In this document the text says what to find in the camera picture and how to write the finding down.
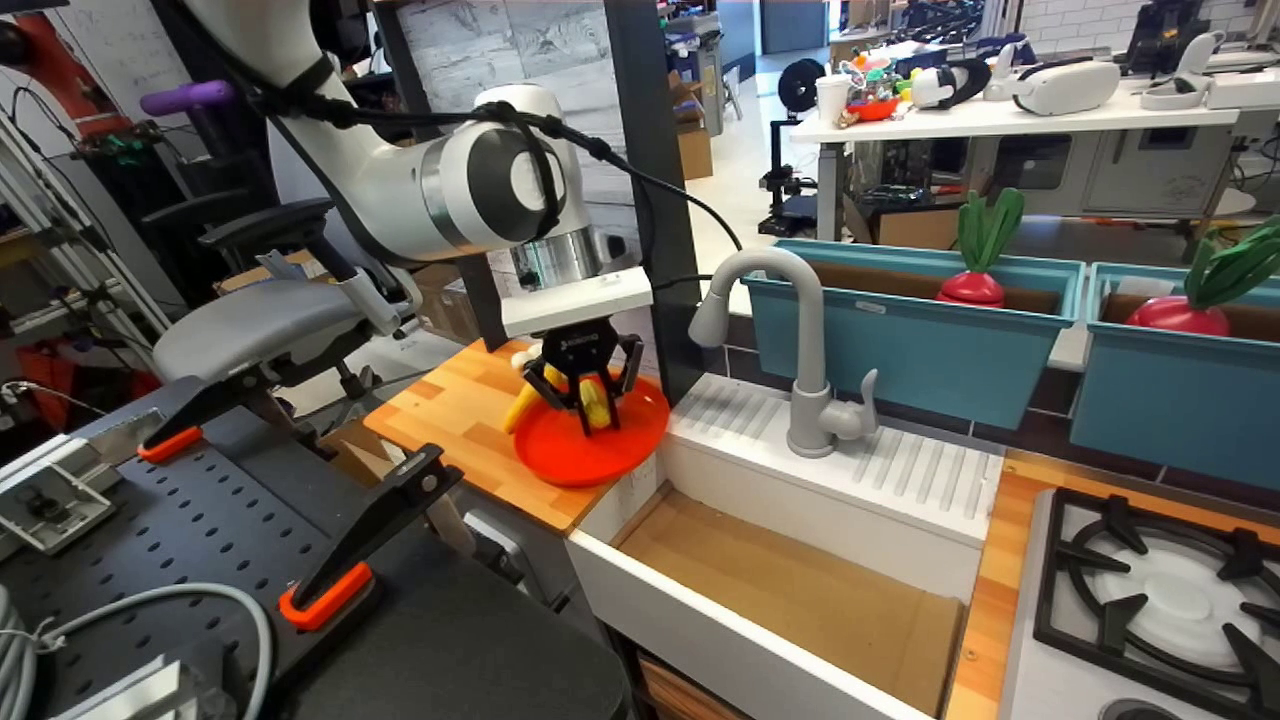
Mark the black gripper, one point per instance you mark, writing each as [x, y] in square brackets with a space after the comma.
[586, 350]

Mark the white toy garlic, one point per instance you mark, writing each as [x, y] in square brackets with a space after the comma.
[531, 353]

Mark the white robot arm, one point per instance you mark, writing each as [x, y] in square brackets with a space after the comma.
[384, 172]

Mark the red plastic plate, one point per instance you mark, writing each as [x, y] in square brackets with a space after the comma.
[602, 460]

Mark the purple cylinder object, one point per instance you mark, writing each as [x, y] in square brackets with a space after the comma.
[185, 98]

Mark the wooden kitchen countertop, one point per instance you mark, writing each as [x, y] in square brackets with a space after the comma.
[454, 414]

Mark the grey toy faucet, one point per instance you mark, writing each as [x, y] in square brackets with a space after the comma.
[805, 384]

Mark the black vertical pillar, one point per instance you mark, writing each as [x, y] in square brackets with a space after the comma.
[645, 133]

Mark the white toy sink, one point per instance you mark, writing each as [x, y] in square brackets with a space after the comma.
[802, 587]

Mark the teal planter box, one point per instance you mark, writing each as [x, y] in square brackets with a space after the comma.
[1172, 402]
[922, 353]

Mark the grey office chair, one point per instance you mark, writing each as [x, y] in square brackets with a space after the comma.
[255, 324]

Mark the red toy radish green leaves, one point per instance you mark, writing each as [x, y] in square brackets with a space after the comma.
[972, 286]
[1182, 314]

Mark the colourful toy pile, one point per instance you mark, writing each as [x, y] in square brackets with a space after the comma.
[872, 98]

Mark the black perforated table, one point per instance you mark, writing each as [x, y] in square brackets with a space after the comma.
[200, 535]

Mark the white background table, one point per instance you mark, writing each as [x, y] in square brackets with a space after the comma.
[1014, 121]

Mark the white VR headset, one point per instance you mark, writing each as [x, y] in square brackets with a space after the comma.
[1065, 84]

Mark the toy stove black grates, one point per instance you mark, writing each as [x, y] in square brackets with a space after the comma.
[1161, 587]

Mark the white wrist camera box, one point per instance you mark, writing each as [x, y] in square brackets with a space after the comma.
[574, 301]

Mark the grey square bracket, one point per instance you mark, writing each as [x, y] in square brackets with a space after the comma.
[52, 504]

